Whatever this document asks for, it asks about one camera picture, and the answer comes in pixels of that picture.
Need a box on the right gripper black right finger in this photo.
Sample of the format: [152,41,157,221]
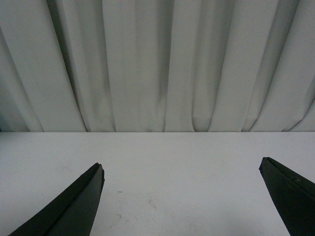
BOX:
[259,157,315,236]

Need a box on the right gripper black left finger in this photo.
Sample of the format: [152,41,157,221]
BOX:
[11,163,105,236]

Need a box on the white pleated curtain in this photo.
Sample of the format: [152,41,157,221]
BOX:
[0,0,315,132]

